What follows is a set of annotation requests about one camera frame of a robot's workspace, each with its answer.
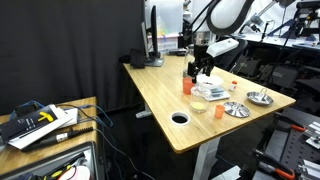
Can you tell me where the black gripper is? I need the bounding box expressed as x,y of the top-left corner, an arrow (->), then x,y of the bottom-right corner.
186,44 -> 215,84

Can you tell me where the glass container with yellow contents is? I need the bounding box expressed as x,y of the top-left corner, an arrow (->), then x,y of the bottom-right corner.
189,86 -> 212,114

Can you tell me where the white bowl with beans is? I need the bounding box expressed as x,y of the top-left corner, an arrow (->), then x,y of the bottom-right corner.
195,73 -> 225,90

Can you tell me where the large orange cup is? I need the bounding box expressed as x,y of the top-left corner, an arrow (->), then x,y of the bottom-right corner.
182,77 -> 196,96

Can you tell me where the white kitchen scale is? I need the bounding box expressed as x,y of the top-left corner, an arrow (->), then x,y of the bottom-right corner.
199,83 -> 232,102

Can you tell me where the black office chair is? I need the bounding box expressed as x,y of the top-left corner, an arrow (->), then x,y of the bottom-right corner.
216,37 -> 249,73

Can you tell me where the white printed storage box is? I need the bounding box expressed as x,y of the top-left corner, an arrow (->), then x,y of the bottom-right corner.
147,33 -> 179,54

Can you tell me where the small orange cup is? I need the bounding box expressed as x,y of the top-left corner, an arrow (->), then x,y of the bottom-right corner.
214,104 -> 226,120

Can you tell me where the round ribbed metal plate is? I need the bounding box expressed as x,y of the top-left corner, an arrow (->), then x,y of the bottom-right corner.
222,101 -> 251,119

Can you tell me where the black computer monitor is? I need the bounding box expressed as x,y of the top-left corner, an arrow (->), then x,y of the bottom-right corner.
141,5 -> 165,68

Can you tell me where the metal bowl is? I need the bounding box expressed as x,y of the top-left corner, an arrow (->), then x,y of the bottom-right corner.
246,88 -> 275,107

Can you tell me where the small black box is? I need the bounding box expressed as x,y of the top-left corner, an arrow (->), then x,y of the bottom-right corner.
129,48 -> 146,70

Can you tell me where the white desk leg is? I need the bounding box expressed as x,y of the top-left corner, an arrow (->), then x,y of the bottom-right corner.
191,136 -> 222,180

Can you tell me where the black perforated board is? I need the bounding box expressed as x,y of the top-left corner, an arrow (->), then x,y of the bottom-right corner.
251,106 -> 320,180

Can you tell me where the black plastic tray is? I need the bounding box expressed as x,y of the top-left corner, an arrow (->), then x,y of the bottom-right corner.
0,141 -> 101,180

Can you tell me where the pink toy item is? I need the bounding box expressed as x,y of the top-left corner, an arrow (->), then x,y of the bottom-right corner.
58,164 -> 91,180

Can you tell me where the black handheld tool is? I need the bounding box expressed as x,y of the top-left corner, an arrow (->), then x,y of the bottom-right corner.
21,126 -> 94,153

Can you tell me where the yellow toy item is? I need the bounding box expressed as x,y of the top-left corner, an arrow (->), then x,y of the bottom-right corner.
49,168 -> 73,178

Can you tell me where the black booklet with yellow mark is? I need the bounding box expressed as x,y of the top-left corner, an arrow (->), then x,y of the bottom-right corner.
0,105 -> 59,144

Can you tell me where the glass kettle with black handle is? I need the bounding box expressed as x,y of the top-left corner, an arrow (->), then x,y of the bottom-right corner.
182,44 -> 218,79

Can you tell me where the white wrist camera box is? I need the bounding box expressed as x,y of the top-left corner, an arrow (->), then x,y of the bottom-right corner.
206,38 -> 240,58

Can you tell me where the white desk cable grommet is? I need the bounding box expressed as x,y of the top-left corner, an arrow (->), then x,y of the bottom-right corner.
170,111 -> 191,127

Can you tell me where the black clamp with orange handle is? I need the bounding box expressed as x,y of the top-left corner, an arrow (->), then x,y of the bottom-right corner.
273,112 -> 307,133
253,148 -> 296,180

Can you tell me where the blue cable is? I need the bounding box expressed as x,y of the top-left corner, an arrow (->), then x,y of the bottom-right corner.
8,99 -> 114,129

